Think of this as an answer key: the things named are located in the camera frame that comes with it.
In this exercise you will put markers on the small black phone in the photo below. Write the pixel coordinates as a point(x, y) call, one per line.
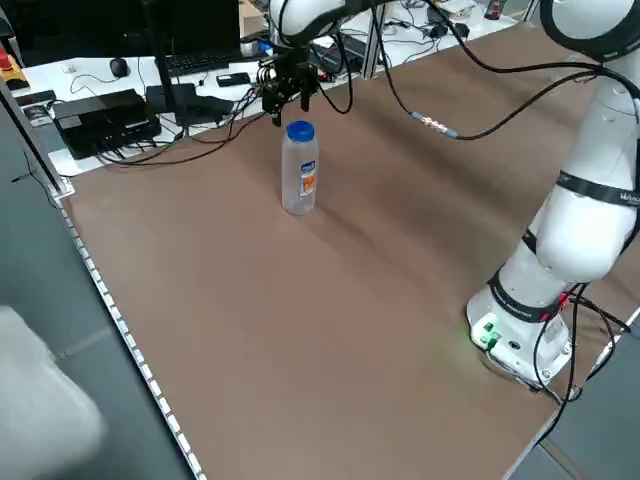
point(232, 79)

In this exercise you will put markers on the aluminium frame profile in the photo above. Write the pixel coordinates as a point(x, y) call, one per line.
point(30, 135)

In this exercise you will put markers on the black box device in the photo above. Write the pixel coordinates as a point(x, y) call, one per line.
point(105, 122)

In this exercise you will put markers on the black power adapter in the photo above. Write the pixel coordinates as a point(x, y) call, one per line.
point(447, 29)

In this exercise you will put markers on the white table edge strip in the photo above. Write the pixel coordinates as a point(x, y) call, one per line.
point(125, 335)

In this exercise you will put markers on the small red object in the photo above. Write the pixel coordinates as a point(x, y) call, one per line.
point(495, 9)

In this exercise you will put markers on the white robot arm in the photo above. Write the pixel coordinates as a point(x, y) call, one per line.
point(575, 240)

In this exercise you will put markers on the aluminium post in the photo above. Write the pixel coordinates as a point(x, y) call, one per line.
point(372, 40)

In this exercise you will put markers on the white side desk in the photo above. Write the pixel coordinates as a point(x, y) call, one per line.
point(90, 80)

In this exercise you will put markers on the black monitor stand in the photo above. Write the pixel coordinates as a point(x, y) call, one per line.
point(167, 90)

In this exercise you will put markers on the black computer monitor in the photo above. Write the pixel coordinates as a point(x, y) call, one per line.
point(75, 25)

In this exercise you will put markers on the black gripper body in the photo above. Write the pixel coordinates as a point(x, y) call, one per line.
point(292, 65)

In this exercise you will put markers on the clear drink bottle blue cap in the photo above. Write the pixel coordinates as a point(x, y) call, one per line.
point(299, 170)

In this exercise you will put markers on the black keyboard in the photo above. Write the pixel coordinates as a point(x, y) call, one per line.
point(200, 62)

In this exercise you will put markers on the white fabric cover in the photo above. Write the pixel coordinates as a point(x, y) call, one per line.
point(40, 400)

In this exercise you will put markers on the red emergency stop button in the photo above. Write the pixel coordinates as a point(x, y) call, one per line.
point(6, 62)

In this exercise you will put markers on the black computer mouse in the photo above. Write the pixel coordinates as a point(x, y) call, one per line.
point(118, 66)

